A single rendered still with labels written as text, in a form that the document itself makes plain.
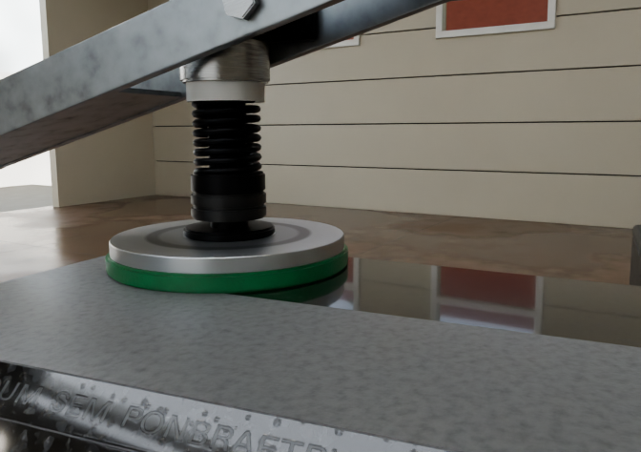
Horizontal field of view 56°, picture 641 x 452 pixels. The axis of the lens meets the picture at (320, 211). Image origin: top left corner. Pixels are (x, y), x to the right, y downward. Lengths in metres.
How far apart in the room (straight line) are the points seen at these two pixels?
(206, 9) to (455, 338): 0.31
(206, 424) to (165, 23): 0.34
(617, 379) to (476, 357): 0.07
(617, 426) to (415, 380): 0.09
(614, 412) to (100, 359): 0.26
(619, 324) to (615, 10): 6.00
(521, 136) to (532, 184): 0.49
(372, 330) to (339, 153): 6.82
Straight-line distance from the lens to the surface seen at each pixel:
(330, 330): 0.38
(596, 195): 6.32
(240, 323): 0.39
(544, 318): 0.42
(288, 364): 0.33
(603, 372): 0.35
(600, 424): 0.29
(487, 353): 0.35
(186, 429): 0.29
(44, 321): 0.44
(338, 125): 7.18
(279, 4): 0.47
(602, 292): 0.50
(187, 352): 0.35
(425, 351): 0.35
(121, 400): 0.32
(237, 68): 0.52
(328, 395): 0.29
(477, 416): 0.28
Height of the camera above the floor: 0.95
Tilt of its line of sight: 8 degrees down
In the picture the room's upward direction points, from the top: straight up
